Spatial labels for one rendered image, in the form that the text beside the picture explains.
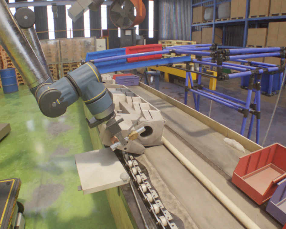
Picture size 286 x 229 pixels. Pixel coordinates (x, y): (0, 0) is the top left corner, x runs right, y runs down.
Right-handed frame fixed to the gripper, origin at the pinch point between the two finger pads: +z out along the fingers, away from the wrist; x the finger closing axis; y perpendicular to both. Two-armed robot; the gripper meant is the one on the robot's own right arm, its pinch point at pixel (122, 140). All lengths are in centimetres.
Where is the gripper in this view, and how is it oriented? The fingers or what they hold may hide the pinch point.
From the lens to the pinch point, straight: 88.2
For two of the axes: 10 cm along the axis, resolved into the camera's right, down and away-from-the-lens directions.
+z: 4.0, 7.9, 4.7
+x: -3.6, -3.3, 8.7
